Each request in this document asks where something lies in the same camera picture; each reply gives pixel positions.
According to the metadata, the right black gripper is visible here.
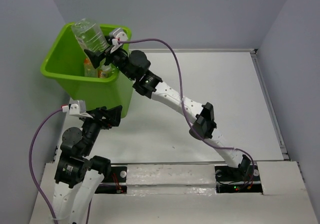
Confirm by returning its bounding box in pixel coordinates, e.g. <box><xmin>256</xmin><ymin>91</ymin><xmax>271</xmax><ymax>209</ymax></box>
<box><xmin>82</xmin><ymin>47</ymin><xmax>135</xmax><ymax>82</ymax></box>

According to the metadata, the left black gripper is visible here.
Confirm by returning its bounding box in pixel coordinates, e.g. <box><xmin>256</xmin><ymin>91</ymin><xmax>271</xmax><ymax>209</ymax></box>
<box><xmin>81</xmin><ymin>104</ymin><xmax>123</xmax><ymax>154</ymax></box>

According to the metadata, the orange drink bottle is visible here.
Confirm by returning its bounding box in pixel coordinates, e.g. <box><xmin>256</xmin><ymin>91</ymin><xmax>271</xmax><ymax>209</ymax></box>
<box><xmin>83</xmin><ymin>58</ymin><xmax>98</xmax><ymax>78</ymax></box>

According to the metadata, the small orange bottle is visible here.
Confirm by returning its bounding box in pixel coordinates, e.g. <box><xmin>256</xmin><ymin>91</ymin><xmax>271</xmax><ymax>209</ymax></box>
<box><xmin>98</xmin><ymin>65</ymin><xmax>113</xmax><ymax>79</ymax></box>

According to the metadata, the clear bottle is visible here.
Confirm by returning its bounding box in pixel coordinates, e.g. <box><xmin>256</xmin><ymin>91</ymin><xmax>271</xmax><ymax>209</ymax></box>
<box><xmin>71</xmin><ymin>17</ymin><xmax>113</xmax><ymax>71</ymax></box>

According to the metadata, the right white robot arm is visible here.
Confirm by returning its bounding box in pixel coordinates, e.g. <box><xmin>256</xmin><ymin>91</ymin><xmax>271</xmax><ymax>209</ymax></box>
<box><xmin>85</xmin><ymin>48</ymin><xmax>251</xmax><ymax>180</ymax></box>

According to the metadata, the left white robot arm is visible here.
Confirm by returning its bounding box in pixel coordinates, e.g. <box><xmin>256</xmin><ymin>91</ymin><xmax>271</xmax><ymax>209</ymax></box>
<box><xmin>52</xmin><ymin>103</ymin><xmax>123</xmax><ymax>223</ymax></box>

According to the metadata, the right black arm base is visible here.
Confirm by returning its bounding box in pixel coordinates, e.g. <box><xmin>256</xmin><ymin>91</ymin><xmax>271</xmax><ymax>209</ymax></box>
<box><xmin>214</xmin><ymin>165</ymin><xmax>263</xmax><ymax>194</ymax></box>

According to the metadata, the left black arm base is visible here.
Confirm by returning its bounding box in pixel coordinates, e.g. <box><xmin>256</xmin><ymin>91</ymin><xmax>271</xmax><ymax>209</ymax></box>
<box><xmin>95</xmin><ymin>165</ymin><xmax>128</xmax><ymax>194</ymax></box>

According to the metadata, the green plastic bin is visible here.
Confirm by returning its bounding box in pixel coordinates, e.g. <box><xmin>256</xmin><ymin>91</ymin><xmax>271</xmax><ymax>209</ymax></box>
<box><xmin>40</xmin><ymin>22</ymin><xmax>133</xmax><ymax>118</ymax></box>

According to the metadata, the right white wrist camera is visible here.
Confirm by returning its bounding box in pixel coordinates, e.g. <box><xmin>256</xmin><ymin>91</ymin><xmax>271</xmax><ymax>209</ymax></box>
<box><xmin>107</xmin><ymin>28</ymin><xmax>128</xmax><ymax>53</ymax></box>

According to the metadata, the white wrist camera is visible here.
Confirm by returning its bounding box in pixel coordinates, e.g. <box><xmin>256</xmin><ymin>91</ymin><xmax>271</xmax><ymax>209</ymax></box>
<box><xmin>61</xmin><ymin>100</ymin><xmax>91</xmax><ymax>118</ymax></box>
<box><xmin>107</xmin><ymin>28</ymin><xmax>128</xmax><ymax>53</ymax></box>

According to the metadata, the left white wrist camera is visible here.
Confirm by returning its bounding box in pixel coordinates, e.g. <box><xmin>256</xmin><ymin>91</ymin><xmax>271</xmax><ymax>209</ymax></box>
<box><xmin>61</xmin><ymin>100</ymin><xmax>91</xmax><ymax>118</ymax></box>

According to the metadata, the aluminium table edge rail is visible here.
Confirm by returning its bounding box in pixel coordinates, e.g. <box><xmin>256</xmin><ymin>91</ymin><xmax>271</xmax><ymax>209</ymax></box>
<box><xmin>131</xmin><ymin>49</ymin><xmax>257</xmax><ymax>54</ymax></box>

